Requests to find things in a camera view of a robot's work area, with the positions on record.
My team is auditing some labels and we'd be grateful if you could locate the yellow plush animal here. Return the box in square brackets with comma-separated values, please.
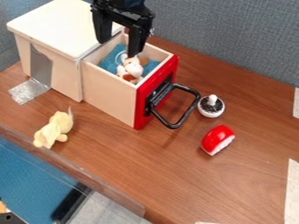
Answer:
[31, 106, 75, 150]

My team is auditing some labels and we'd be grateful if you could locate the white and black toy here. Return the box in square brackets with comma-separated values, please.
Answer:
[196, 94, 227, 119]

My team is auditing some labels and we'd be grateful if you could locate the red and white toy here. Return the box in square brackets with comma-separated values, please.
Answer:
[199, 124, 238, 157]

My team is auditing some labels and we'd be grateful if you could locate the cabinet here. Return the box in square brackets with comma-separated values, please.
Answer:
[5, 0, 125, 103]

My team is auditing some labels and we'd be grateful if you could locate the blue cloth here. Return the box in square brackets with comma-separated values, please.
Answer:
[96, 43, 163, 79]

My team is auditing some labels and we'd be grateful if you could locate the drawer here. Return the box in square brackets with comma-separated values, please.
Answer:
[79, 31, 203, 131]

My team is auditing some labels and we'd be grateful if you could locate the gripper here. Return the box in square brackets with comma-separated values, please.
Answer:
[89, 0, 157, 58]

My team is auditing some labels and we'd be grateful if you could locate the white and brown plush animal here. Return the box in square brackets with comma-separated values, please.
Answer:
[115, 52, 151, 86]

